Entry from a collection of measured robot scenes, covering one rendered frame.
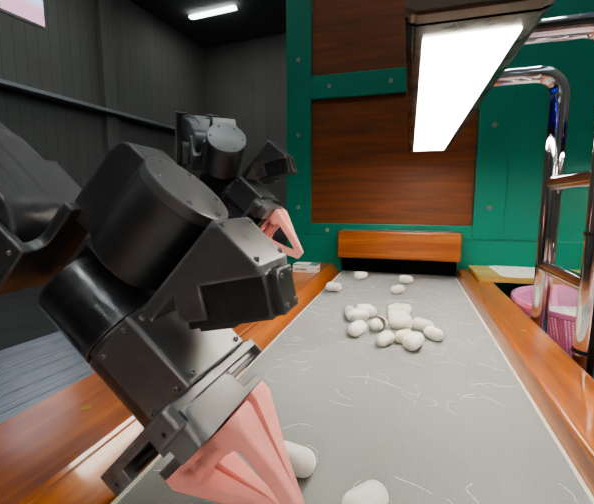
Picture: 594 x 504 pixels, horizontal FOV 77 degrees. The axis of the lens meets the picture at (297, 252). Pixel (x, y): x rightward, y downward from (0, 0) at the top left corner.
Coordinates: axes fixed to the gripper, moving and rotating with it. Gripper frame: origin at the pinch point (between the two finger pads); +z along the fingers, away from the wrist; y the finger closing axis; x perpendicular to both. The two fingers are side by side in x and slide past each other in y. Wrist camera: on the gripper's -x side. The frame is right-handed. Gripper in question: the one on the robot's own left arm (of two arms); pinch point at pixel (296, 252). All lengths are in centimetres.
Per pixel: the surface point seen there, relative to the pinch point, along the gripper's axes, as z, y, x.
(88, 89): -594, 552, 211
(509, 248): 33, 46, -24
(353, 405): 16.9, -22.5, 0.7
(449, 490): 22.8, -31.2, -4.3
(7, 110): -558, 402, 274
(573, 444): 28.7, -25.7, -11.3
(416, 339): 20.3, -7.4, -4.5
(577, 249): 44, 46, -33
